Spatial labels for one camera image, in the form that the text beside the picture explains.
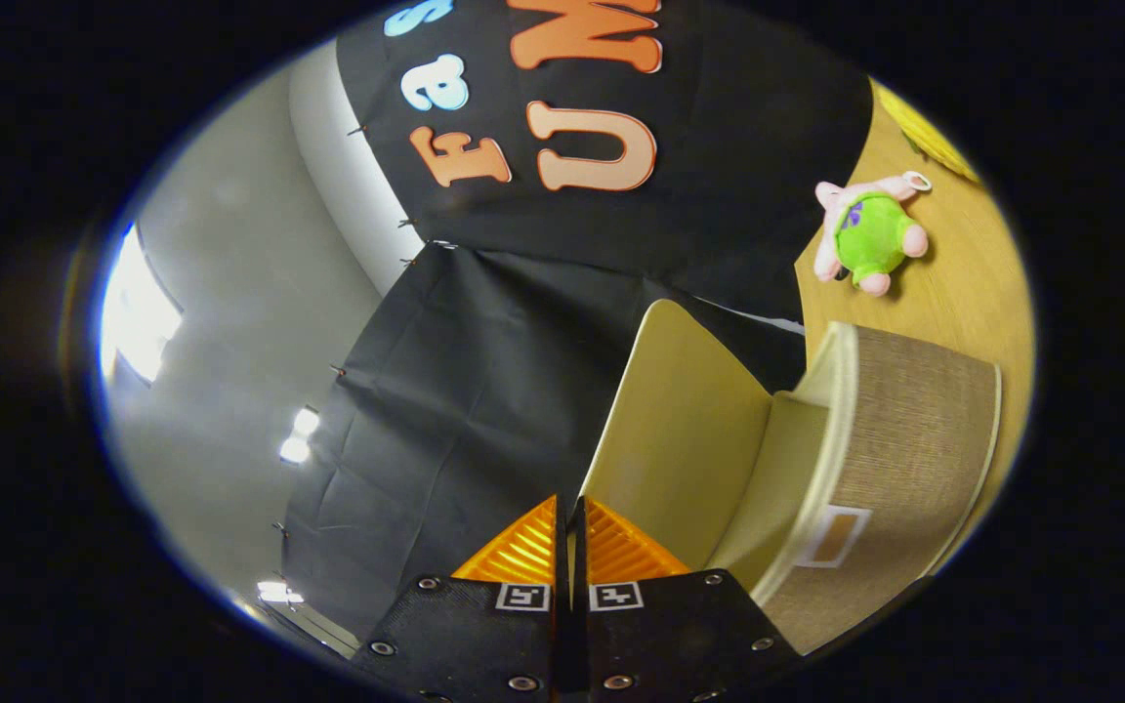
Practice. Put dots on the pink and green plush toy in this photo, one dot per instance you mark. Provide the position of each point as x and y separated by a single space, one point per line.
870 234

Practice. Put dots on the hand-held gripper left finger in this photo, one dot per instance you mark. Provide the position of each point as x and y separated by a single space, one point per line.
475 635

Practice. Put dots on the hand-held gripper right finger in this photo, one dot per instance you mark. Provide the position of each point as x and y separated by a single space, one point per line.
660 635

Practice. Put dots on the large ceiling light panel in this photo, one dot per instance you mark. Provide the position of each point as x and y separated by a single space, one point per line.
138 312

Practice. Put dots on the black backdrop cloth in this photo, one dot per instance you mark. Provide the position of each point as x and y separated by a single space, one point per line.
543 322

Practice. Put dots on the yellow plush ball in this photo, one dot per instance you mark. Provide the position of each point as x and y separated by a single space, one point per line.
929 132

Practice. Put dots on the small ceiling light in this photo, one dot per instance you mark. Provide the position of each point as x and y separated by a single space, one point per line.
299 434
279 591

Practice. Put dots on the brown fabric storage box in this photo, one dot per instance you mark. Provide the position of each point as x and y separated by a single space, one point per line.
904 439

